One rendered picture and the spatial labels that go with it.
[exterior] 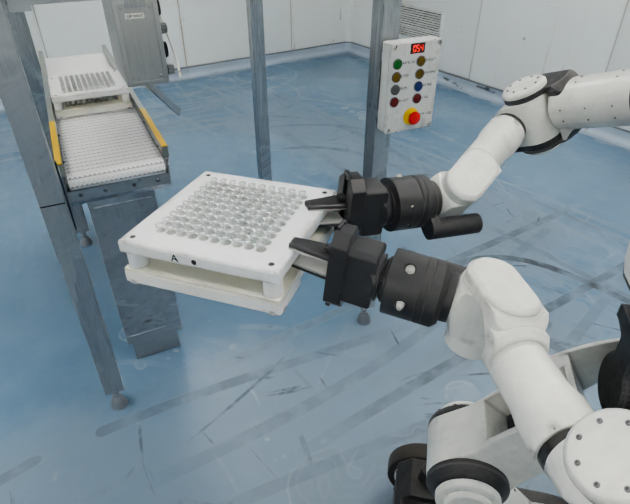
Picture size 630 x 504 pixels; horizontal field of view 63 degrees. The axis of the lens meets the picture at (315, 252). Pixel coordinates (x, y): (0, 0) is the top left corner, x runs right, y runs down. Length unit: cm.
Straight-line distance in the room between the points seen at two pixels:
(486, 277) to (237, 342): 153
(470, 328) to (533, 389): 14
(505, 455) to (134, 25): 121
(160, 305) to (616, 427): 163
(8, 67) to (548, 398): 119
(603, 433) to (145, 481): 145
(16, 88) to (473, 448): 118
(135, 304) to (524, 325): 150
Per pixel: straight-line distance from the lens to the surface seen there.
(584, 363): 99
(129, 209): 170
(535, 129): 104
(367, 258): 64
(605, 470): 48
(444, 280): 64
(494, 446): 95
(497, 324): 59
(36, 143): 138
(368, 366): 196
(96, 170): 151
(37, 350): 227
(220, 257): 68
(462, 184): 85
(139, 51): 140
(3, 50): 133
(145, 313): 193
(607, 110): 98
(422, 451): 152
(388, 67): 155
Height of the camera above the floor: 143
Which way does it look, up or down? 35 degrees down
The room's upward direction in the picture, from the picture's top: straight up
